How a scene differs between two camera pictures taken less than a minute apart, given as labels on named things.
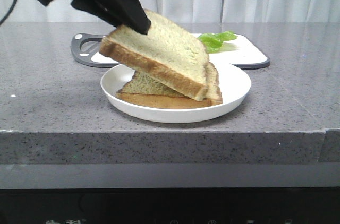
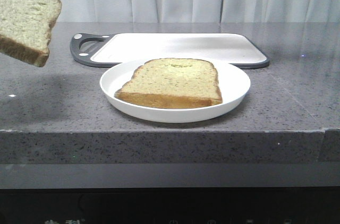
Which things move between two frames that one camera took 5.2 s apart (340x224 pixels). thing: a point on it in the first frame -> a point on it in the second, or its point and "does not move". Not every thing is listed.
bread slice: x=164 y=51 -> x=30 y=3
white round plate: x=235 y=84 does not move
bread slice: x=141 y=91 does not move
